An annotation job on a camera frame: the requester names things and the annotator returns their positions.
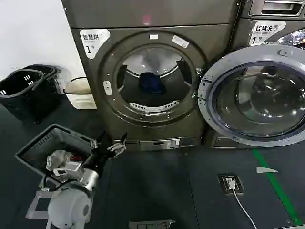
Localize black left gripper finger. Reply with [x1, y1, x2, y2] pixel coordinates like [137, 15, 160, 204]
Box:
[90, 130, 108, 151]
[107, 132, 128, 159]

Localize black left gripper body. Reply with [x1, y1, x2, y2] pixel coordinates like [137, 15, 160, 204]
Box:
[82, 144, 113, 179]

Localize red cloth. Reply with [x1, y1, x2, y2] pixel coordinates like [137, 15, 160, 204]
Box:
[68, 152, 84, 162]

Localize crumpled grey cloth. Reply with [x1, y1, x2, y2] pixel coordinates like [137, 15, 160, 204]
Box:
[45, 149, 72, 171]

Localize white plastic container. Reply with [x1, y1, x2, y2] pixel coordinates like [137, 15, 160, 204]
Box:
[63, 76, 98, 111]

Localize grey plastic laundry basket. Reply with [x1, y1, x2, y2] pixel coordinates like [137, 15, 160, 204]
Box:
[14, 123, 106, 182]

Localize black plastic basket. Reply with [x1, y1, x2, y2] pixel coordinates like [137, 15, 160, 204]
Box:
[23, 63, 66, 125]
[0, 69, 48, 121]

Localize blue garment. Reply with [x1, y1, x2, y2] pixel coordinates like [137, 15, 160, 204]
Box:
[138, 71, 168, 95]

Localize white plug adapter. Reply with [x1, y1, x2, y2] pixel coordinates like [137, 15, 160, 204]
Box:
[224, 177, 237, 190]

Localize metal floor socket box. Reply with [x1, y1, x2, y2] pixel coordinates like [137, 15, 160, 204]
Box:
[217, 173, 245, 195]

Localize grey dryer with round opening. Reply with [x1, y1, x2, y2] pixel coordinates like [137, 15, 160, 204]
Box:
[61, 0, 242, 152]

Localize white floor tape piece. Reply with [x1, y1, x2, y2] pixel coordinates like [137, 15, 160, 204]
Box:
[256, 166, 278, 174]

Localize round glass dryer door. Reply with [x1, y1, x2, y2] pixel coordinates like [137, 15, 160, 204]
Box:
[194, 44, 305, 150]

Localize green floor tape line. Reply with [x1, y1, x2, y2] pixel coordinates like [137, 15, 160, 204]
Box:
[252, 148, 304, 226]

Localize grey machine with drawer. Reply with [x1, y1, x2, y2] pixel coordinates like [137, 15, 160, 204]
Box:
[204, 0, 305, 150]

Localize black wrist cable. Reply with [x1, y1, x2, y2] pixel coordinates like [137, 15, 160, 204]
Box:
[42, 167, 61, 191]

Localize black cable on container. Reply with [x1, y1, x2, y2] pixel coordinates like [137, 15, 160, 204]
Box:
[62, 76, 90, 94]

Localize white power cable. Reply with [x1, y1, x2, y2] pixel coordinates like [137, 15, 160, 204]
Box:
[232, 188, 254, 229]

